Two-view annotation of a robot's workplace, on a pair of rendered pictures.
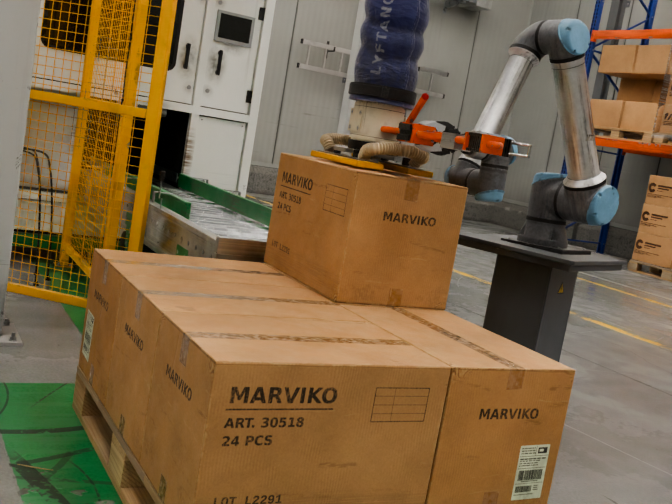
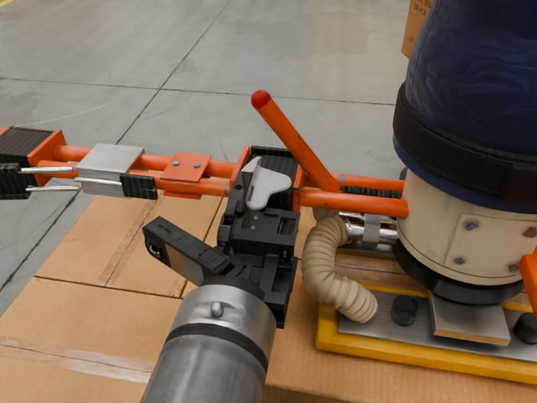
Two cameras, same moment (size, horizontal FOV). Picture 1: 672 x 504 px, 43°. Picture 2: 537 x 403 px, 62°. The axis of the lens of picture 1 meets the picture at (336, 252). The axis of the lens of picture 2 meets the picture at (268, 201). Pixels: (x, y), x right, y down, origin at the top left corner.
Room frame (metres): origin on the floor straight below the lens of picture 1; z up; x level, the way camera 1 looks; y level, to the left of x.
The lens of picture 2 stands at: (2.94, -0.54, 1.42)
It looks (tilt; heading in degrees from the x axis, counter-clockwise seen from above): 39 degrees down; 129
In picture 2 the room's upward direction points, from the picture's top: straight up
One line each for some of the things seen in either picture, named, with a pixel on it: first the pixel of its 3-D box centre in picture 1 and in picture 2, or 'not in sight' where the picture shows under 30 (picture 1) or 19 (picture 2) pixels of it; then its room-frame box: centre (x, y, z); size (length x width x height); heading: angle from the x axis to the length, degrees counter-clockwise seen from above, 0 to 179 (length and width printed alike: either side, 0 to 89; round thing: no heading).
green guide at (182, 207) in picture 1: (134, 186); not in sight; (4.39, 1.09, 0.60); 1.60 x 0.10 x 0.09; 29
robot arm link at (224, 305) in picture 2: (475, 143); (223, 329); (2.76, -0.38, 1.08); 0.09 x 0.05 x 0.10; 29
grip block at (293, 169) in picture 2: (416, 134); (269, 184); (2.65, -0.18, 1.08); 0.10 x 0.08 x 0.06; 119
